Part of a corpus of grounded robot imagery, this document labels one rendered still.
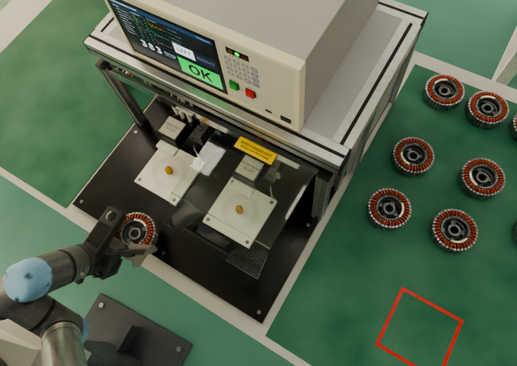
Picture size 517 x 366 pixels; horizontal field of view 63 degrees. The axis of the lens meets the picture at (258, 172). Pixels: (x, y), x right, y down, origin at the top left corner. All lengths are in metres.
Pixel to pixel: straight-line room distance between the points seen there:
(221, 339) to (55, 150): 1.01
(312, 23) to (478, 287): 0.79
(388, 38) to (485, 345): 0.76
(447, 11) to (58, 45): 2.02
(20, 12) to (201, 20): 1.20
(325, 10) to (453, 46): 1.84
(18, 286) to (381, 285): 0.82
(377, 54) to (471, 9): 1.82
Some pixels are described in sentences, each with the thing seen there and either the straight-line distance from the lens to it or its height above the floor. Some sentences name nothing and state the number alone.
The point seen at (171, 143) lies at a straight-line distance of 1.14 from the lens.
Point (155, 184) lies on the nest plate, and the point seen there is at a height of 0.78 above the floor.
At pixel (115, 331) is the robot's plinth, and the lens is 2.00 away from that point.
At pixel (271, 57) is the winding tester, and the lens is 0.70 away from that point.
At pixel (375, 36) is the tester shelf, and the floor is 1.11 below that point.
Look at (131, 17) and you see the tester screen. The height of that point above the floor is 1.26.
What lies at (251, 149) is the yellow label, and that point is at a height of 1.07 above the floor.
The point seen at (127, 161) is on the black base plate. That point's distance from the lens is 1.31.
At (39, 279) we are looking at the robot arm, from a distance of 0.89.
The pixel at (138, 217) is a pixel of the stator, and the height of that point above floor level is 0.86.
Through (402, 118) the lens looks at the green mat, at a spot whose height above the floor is 0.75.
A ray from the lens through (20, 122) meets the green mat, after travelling 1.58.
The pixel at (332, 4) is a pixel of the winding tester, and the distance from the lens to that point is 0.78.
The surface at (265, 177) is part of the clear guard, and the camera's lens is 0.87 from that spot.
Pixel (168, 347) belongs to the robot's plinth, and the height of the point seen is 0.02.
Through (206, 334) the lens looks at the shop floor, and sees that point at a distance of 1.91.
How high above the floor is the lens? 1.87
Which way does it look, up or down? 66 degrees down
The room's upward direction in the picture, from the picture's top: 11 degrees counter-clockwise
